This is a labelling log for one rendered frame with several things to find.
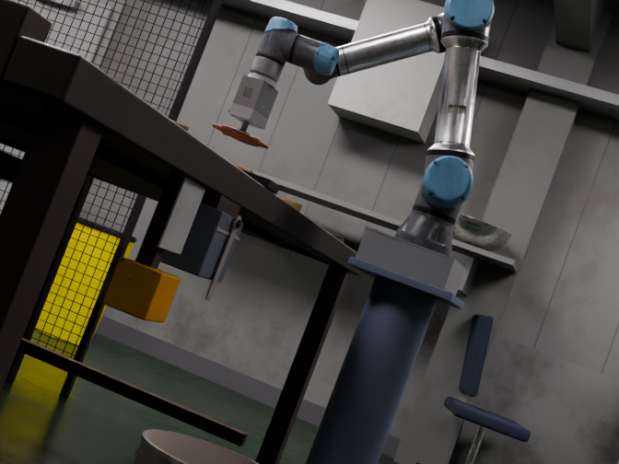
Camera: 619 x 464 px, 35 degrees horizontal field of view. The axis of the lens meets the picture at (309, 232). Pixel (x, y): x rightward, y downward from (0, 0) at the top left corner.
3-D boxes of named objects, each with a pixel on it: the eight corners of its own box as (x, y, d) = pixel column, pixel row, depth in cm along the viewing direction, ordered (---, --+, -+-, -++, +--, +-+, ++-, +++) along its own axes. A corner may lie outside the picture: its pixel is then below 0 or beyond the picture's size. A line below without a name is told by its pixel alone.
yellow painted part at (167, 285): (165, 323, 159) (216, 190, 161) (145, 320, 151) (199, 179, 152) (122, 307, 161) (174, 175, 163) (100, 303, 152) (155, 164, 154)
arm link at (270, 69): (250, 53, 239) (263, 64, 246) (243, 70, 239) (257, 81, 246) (274, 60, 236) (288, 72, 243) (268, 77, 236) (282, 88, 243)
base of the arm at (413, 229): (455, 262, 252) (469, 226, 252) (439, 252, 238) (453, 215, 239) (403, 244, 258) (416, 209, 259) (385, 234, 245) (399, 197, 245)
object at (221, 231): (221, 303, 179) (255, 212, 180) (196, 297, 166) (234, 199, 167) (168, 282, 182) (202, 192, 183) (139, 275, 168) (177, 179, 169)
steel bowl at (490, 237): (505, 263, 563) (513, 240, 564) (500, 255, 526) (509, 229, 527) (441, 241, 575) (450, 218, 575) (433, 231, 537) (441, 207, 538)
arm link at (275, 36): (300, 22, 237) (268, 11, 238) (285, 63, 237) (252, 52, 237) (303, 31, 245) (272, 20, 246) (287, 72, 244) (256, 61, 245)
